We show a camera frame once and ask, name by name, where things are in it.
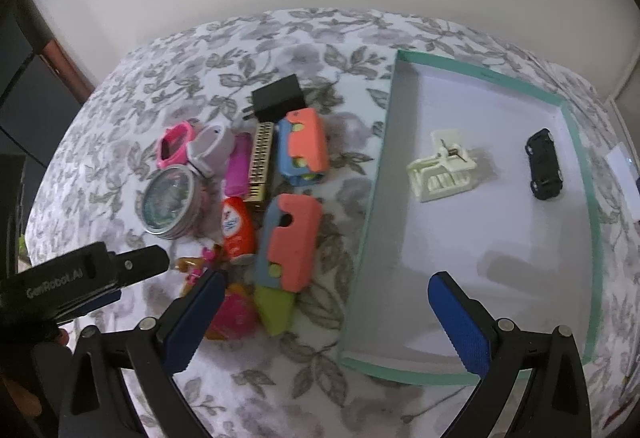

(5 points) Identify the grey floral bed sheet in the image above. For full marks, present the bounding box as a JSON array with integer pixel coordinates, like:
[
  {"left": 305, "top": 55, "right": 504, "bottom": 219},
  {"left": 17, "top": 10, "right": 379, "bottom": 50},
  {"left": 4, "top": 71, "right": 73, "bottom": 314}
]
[{"left": 22, "top": 8, "right": 640, "bottom": 438}]

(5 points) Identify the round metal tin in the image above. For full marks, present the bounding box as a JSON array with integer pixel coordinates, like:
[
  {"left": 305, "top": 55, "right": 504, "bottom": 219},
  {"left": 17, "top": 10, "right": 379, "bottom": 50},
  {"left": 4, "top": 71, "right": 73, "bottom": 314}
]
[{"left": 141, "top": 165, "right": 205, "bottom": 239}]

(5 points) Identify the small doll figure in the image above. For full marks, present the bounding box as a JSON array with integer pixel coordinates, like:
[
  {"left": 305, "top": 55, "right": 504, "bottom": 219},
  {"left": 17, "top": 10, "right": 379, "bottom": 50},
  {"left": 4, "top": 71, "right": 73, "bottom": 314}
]
[{"left": 177, "top": 243, "right": 228, "bottom": 291}]

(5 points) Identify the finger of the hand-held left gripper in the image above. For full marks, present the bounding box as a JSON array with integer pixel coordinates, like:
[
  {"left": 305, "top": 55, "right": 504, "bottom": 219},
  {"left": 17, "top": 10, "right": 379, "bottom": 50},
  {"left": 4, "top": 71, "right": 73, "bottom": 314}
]
[
  {"left": 107, "top": 245, "right": 171, "bottom": 291},
  {"left": 51, "top": 288, "right": 124, "bottom": 325}
]

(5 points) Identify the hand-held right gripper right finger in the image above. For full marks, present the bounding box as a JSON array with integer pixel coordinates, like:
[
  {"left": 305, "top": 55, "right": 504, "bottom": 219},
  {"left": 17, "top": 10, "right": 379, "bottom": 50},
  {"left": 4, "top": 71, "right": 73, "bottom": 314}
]
[{"left": 427, "top": 270, "right": 593, "bottom": 438}]

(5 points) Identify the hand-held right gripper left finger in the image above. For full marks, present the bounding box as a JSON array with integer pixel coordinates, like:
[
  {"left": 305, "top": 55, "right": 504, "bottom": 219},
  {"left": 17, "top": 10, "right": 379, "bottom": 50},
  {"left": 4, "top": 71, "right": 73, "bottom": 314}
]
[{"left": 59, "top": 270, "right": 228, "bottom": 438}]

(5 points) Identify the orange and blue toy knife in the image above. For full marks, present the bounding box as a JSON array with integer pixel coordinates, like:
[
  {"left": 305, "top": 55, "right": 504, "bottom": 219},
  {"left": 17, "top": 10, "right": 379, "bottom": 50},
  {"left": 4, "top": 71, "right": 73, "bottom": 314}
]
[{"left": 276, "top": 108, "right": 330, "bottom": 186}]

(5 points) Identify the teal-edged shallow cardboard box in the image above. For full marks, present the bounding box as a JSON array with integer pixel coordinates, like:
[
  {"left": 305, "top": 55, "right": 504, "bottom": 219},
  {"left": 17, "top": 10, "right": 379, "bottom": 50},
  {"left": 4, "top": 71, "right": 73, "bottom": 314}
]
[{"left": 337, "top": 48, "right": 603, "bottom": 386}]

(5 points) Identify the black charger plug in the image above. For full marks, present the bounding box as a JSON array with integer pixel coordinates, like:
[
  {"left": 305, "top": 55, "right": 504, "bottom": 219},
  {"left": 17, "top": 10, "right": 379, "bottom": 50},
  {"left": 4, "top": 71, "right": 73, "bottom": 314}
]
[{"left": 242, "top": 74, "right": 306, "bottom": 123}]

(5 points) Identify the white flat device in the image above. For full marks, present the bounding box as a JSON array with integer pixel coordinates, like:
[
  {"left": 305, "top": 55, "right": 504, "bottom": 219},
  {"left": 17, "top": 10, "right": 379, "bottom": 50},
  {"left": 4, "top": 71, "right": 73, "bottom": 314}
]
[{"left": 604, "top": 143, "right": 640, "bottom": 223}]

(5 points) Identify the magenta lighter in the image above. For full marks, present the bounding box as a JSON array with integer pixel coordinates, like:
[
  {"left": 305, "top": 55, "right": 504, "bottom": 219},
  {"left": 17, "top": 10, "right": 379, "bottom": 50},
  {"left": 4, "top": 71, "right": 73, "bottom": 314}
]
[{"left": 223, "top": 133, "right": 253, "bottom": 199}]

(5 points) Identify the dark cabinet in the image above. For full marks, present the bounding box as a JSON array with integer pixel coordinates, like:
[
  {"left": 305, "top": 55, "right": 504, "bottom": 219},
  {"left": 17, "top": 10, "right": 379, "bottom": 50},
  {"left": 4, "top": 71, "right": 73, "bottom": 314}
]
[{"left": 0, "top": 0, "right": 96, "bottom": 169}]

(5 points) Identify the white smartwatch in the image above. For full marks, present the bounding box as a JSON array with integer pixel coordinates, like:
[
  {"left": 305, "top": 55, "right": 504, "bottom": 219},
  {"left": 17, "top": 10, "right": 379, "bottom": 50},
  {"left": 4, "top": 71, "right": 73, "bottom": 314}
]
[{"left": 186, "top": 124, "right": 236, "bottom": 177}]

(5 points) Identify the pink watch band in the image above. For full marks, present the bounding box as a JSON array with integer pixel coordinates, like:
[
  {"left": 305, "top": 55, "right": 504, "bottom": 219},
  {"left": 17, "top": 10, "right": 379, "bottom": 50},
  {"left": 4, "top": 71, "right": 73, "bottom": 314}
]
[{"left": 156, "top": 120, "right": 195, "bottom": 169}]

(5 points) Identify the gold harmonica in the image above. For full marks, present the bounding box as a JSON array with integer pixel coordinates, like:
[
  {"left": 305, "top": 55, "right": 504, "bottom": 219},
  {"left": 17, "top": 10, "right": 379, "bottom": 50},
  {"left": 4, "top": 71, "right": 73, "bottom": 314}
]
[{"left": 243, "top": 120, "right": 276, "bottom": 203}]

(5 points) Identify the orange and white bottle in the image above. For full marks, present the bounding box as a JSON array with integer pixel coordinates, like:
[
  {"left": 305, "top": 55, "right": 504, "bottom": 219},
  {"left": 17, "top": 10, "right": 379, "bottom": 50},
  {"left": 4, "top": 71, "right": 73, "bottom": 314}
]
[{"left": 220, "top": 197, "right": 258, "bottom": 265}]

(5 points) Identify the pink plastic toy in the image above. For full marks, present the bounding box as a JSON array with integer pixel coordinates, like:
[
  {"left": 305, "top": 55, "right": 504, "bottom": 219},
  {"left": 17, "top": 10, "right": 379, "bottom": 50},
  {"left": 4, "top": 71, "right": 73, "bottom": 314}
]
[{"left": 207, "top": 285, "right": 258, "bottom": 341}]

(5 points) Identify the black toy car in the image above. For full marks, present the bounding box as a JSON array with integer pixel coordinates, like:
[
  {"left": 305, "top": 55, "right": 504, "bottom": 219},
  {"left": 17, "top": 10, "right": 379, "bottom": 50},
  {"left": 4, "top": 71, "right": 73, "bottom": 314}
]
[{"left": 524, "top": 128, "right": 565, "bottom": 199}]

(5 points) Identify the brown wooden rail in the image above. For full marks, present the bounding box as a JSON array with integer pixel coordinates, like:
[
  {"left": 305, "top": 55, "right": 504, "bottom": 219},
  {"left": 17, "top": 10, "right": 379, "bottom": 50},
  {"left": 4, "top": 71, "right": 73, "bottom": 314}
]
[{"left": 42, "top": 38, "right": 93, "bottom": 103}]

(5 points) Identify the white hair claw clip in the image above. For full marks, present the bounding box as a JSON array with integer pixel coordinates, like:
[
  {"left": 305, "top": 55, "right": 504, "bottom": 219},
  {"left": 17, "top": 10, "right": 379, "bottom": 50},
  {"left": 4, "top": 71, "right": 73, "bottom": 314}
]
[{"left": 406, "top": 130, "right": 482, "bottom": 203}]

